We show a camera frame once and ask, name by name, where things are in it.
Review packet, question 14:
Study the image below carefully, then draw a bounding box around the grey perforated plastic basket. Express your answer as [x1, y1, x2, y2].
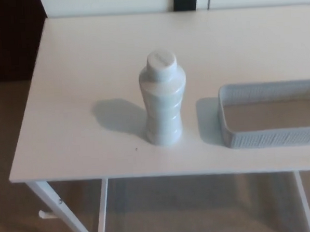
[217, 79, 310, 151]

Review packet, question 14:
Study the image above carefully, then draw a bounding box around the pale grey plastic bottle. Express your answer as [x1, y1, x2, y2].
[137, 49, 191, 149]

